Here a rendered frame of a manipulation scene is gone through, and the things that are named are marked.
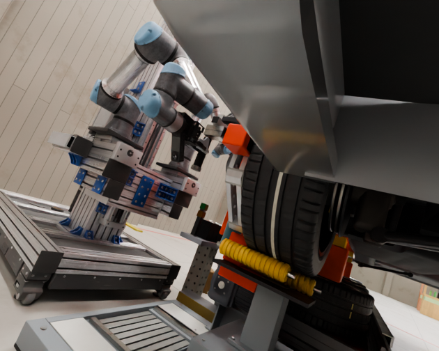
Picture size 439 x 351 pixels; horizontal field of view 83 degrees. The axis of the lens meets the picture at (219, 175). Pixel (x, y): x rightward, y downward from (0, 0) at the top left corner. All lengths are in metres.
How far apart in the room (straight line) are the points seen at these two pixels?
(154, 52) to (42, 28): 3.19
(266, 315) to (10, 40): 3.98
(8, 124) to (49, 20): 1.44
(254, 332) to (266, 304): 0.10
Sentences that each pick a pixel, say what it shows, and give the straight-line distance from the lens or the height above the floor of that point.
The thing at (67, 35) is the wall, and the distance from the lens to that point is 4.40.
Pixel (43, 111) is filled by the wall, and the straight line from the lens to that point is 4.17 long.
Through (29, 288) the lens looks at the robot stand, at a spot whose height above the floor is 0.07.
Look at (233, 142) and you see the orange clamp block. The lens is 0.76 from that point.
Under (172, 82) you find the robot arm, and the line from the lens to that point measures 0.85.
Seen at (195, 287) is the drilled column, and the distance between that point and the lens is 1.76.
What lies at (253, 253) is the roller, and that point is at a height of 0.53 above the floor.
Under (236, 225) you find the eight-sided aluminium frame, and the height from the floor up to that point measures 0.59.
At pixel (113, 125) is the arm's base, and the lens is 1.44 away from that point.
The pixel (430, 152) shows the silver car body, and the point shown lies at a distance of 0.53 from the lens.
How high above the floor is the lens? 0.59
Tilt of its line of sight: 10 degrees up
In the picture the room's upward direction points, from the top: 21 degrees clockwise
